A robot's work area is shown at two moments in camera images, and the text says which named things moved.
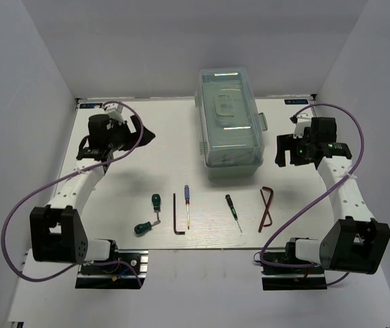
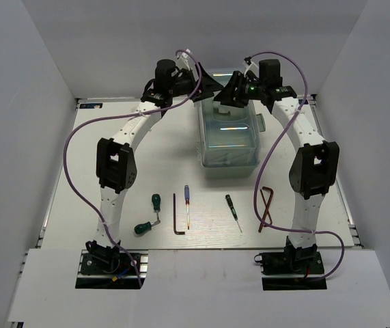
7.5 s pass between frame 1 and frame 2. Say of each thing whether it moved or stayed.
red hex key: stayed
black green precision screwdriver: stayed
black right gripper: moved
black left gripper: moved
